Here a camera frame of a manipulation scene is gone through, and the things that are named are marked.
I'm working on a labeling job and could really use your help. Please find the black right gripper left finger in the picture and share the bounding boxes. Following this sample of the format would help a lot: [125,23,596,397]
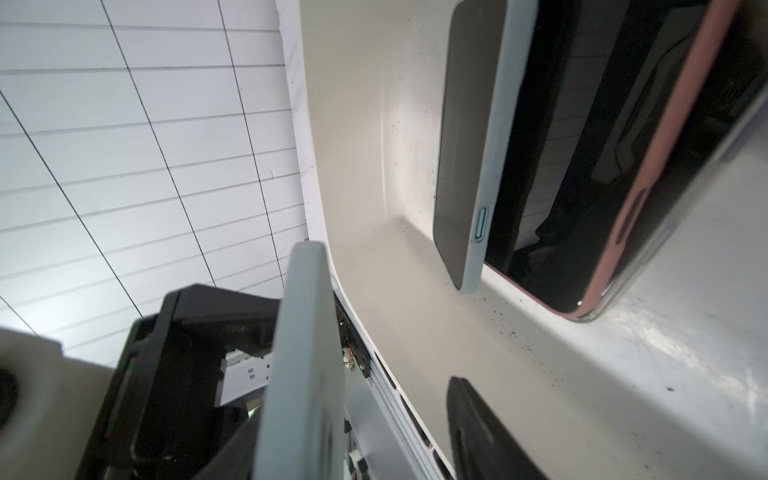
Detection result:
[193,408,262,480]

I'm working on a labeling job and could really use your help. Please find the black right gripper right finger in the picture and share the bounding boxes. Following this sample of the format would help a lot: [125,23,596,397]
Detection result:
[446,377,546,480]

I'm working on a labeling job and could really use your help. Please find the pink middle stack phone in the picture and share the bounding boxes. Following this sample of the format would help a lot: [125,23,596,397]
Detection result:
[485,1,746,319]

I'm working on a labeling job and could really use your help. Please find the aluminium mounting rail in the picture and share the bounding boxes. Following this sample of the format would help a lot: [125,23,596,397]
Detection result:
[224,288,451,479]

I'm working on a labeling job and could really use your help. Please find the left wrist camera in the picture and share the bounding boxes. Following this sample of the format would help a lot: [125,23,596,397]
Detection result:
[1,329,114,479]

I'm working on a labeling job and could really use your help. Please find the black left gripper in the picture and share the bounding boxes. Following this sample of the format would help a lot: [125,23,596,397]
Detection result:
[76,284,280,479]

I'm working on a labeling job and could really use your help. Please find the white plastic storage box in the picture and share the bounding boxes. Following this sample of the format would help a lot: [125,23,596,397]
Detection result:
[298,0,768,480]

